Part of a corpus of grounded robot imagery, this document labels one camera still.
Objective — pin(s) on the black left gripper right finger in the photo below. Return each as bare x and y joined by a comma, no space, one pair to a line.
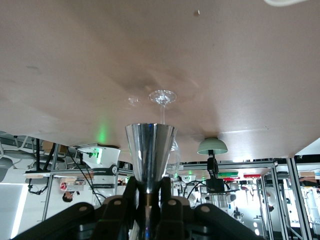
175,212

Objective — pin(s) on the steel cocktail jigger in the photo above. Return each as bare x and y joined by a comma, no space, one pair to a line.
151,155

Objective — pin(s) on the pale green ceramic bowl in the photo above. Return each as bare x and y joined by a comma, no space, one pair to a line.
212,146

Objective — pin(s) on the background person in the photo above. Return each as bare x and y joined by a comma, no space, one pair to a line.
68,197

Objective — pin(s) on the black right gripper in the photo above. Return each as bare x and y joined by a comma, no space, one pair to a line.
215,185

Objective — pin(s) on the clear wine glass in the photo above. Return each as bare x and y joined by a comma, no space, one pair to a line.
162,96

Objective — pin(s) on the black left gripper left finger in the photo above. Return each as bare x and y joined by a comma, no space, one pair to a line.
117,212

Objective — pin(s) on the cream rabbit print tray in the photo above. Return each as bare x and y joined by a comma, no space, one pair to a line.
282,2

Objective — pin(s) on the background aluminium rack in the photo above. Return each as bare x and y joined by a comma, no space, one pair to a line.
291,180

